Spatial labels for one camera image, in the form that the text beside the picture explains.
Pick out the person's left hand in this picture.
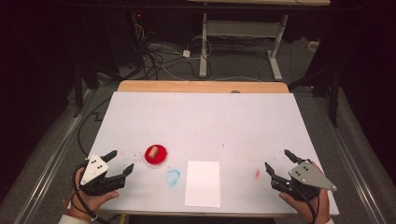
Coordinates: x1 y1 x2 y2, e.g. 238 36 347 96
68 167 120 219

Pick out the large white table mat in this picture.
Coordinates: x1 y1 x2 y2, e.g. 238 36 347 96
83 91 341 217

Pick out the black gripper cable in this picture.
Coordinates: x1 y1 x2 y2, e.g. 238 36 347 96
70 161 110 224
292 183 321 224

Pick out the wooden table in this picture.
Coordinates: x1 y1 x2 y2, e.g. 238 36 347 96
98 79 302 218

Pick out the white-framed desk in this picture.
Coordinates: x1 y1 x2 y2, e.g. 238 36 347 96
186 0 332 82

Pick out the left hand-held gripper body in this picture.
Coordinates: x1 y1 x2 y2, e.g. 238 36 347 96
78 153 127 197

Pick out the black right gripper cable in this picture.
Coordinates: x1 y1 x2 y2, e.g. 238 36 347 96
292 183 321 224

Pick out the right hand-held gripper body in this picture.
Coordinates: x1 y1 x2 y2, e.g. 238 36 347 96
270 159 338 202

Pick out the tangle of black cables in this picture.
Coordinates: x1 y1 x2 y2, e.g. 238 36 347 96
129 22 214 81

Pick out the metal floor rail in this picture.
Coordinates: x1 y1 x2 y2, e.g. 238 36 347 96
13 89 98 224
316 98 389 224

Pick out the black floor cable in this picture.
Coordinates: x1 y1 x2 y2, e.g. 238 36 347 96
77 96 112 158

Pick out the black power strip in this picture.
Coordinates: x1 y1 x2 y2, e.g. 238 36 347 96
130 11 145 67

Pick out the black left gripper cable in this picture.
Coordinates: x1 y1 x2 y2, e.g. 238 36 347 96
70 161 110 224

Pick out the person's right hand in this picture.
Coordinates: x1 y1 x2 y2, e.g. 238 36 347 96
278 188 332 224

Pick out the white paper sheet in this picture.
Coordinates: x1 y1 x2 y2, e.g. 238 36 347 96
184 160 222 209

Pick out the black metal stand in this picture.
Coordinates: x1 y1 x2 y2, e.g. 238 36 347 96
289 66 341 129
73 60 84 119

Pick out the round red ink dish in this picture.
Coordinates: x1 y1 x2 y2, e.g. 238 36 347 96
144 144 169 168

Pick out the small beige box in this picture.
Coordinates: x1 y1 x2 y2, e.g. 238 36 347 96
306 40 320 53

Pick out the white floor cable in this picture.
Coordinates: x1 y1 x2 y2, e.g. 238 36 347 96
160 64 264 83

